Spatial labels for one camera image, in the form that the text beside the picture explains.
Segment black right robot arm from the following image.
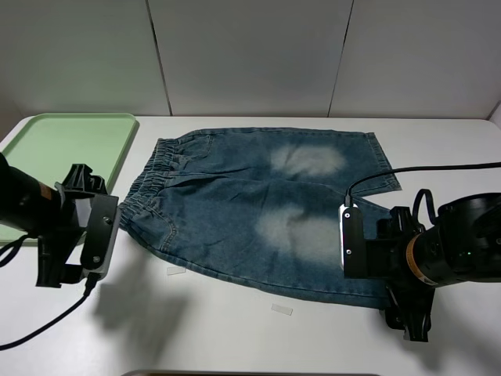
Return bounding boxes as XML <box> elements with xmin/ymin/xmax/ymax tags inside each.
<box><xmin>366</xmin><ymin>189</ymin><xmax>500</xmax><ymax>342</ymax></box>

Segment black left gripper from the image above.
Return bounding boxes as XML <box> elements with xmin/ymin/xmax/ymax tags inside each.
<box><xmin>36</xmin><ymin>164</ymin><xmax>108</xmax><ymax>287</ymax></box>

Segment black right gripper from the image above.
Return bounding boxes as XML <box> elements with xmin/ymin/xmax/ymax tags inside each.
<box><xmin>366</xmin><ymin>205</ymin><xmax>435</xmax><ymax>342</ymax></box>

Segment black right camera cable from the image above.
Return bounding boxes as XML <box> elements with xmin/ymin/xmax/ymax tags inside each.
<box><xmin>343</xmin><ymin>162</ymin><xmax>501</xmax><ymax>236</ymax></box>

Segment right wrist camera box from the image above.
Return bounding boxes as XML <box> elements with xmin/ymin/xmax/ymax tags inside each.
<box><xmin>339</xmin><ymin>204</ymin><xmax>367</xmax><ymax>279</ymax></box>

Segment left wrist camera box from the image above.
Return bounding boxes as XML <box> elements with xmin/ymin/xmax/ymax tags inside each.
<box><xmin>80</xmin><ymin>194</ymin><xmax>121</xmax><ymax>280</ymax></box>

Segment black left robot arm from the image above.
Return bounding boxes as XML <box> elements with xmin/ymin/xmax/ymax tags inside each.
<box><xmin>1</xmin><ymin>158</ymin><xmax>118</xmax><ymax>288</ymax></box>

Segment blue children's denim shorts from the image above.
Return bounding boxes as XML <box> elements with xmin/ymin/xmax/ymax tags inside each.
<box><xmin>120</xmin><ymin>128</ymin><xmax>400</xmax><ymax>309</ymax></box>

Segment black camera cable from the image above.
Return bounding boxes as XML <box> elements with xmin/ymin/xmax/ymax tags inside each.
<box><xmin>343</xmin><ymin>162</ymin><xmax>501</xmax><ymax>236</ymax></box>
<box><xmin>0</xmin><ymin>233</ymin><xmax>97</xmax><ymax>350</ymax></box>

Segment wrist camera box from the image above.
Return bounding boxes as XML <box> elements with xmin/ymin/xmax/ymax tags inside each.
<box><xmin>80</xmin><ymin>194</ymin><xmax>121</xmax><ymax>280</ymax></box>
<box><xmin>339</xmin><ymin>204</ymin><xmax>367</xmax><ymax>279</ymax></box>

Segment clear tape piece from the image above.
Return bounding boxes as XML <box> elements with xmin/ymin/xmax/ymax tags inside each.
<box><xmin>167</xmin><ymin>266</ymin><xmax>186</xmax><ymax>276</ymax></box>
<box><xmin>271</xmin><ymin>303</ymin><xmax>293</xmax><ymax>316</ymax></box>

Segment black left camera cable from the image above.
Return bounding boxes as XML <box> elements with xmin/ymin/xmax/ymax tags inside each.
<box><xmin>0</xmin><ymin>233</ymin><xmax>97</xmax><ymax>350</ymax></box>

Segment light green plastic tray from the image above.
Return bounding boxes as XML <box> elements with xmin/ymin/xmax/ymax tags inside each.
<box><xmin>0</xmin><ymin>112</ymin><xmax>141</xmax><ymax>248</ymax></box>

